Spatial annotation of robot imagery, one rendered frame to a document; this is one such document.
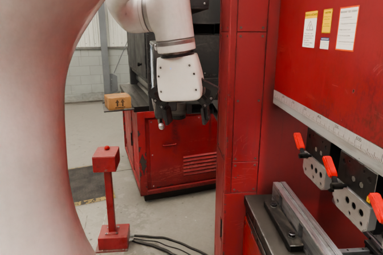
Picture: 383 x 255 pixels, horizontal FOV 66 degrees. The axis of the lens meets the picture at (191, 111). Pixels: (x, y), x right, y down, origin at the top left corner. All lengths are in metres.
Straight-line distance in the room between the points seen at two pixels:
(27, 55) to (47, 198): 0.10
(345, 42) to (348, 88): 0.12
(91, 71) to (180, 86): 6.82
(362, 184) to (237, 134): 0.68
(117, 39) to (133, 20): 6.77
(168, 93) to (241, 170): 0.88
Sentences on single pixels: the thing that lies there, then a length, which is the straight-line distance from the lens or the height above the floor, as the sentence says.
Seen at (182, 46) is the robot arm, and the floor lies 1.62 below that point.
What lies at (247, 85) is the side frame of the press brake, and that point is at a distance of 1.35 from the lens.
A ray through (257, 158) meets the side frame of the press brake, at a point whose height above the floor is 1.07.
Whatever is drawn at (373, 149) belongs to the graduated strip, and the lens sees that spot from 0.82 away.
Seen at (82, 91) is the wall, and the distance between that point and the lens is 7.51.
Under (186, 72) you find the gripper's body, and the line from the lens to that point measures 0.64.
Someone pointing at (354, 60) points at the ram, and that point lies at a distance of 0.87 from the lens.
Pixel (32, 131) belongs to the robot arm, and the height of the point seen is 1.59.
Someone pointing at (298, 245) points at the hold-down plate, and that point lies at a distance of 1.25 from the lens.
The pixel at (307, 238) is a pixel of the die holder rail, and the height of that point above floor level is 0.94.
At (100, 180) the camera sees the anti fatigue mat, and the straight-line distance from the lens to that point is 3.63.
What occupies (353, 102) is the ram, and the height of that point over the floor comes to 1.48.
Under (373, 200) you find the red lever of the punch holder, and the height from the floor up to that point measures 1.31.
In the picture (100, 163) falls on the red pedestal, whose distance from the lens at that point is 2.23.
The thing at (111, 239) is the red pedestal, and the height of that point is 0.10.
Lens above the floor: 1.66
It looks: 15 degrees down
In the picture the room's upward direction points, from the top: straight up
